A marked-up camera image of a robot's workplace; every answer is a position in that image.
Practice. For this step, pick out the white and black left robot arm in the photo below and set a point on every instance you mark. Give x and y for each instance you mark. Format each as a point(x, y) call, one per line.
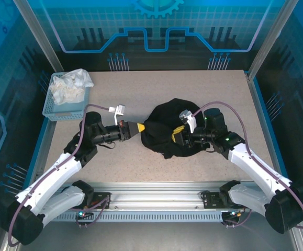
point(51, 175)

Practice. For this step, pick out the black t-shirt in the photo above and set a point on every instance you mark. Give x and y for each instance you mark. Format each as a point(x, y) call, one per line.
point(161, 123)

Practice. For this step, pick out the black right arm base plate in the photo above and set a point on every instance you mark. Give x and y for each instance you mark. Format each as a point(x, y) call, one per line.
point(211, 201)

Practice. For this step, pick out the light blue plastic basket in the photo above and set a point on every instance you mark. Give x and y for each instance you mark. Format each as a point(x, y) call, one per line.
point(67, 113)

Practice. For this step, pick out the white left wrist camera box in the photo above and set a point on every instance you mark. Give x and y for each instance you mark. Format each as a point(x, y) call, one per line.
point(119, 109)

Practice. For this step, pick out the blue and silver table rail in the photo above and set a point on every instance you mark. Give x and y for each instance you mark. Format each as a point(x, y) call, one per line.
point(46, 136)
point(261, 104)

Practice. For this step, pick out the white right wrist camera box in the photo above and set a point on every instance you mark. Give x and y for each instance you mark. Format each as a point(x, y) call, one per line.
point(190, 120)

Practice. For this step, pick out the blue and silver left table rail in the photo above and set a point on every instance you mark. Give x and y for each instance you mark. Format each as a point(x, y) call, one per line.
point(46, 136)

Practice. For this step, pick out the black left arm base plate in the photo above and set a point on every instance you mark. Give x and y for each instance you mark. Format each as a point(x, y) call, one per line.
point(100, 196)

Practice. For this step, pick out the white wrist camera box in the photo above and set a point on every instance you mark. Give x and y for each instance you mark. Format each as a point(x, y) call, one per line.
point(190, 120)
point(119, 109)

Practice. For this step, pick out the aluminium right frame post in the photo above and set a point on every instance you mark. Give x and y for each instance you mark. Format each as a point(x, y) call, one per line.
point(269, 39)

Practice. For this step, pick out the aluminium left frame post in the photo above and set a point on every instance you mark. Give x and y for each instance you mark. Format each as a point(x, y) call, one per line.
point(46, 44)

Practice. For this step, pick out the aluminium frame post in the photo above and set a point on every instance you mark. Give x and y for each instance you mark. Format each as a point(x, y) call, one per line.
point(46, 44)
point(269, 39)

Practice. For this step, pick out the blue and silver right table rail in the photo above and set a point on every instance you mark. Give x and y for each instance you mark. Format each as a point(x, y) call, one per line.
point(261, 104)

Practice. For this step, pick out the aluminium mounting beam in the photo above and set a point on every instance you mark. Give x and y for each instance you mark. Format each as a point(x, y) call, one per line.
point(154, 194)

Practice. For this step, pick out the crumpled white t-shirt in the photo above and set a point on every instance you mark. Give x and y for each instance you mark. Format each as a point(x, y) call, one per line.
point(67, 86)

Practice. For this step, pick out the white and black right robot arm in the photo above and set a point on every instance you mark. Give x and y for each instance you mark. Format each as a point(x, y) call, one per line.
point(258, 167)

